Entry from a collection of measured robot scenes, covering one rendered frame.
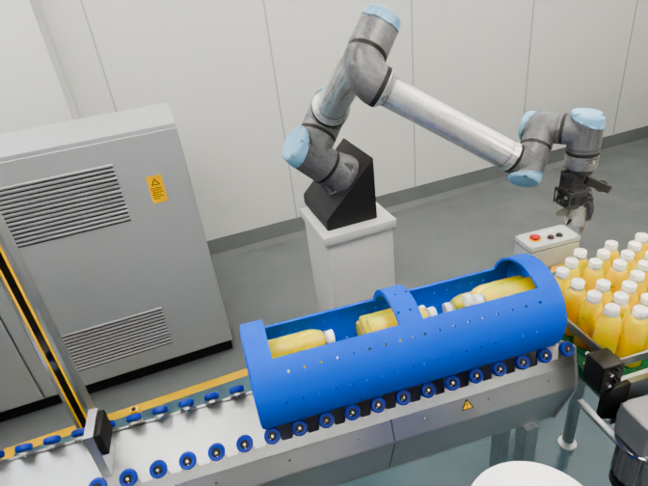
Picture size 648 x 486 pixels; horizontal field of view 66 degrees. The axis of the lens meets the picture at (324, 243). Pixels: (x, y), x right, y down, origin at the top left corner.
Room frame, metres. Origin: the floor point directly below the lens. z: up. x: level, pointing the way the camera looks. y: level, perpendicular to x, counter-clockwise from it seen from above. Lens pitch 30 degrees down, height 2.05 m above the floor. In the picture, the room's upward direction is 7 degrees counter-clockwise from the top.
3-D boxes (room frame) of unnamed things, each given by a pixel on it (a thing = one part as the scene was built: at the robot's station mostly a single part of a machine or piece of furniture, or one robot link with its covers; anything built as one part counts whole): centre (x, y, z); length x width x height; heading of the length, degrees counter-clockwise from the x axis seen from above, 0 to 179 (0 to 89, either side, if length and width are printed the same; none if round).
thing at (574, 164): (1.34, -0.79, 1.45); 0.10 x 0.09 x 0.05; 12
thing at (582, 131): (1.35, -0.78, 1.53); 0.10 x 0.09 x 0.12; 51
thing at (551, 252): (1.51, -0.80, 1.05); 0.20 x 0.10 x 0.10; 101
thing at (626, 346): (1.07, -0.87, 0.99); 0.07 x 0.07 x 0.19
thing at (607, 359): (1.00, -0.74, 0.95); 0.10 x 0.07 x 0.10; 11
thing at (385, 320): (1.08, -0.18, 1.15); 0.19 x 0.07 x 0.07; 101
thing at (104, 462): (0.92, 0.65, 1.00); 0.10 x 0.04 x 0.15; 11
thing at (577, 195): (1.34, -0.78, 1.37); 0.09 x 0.08 x 0.12; 102
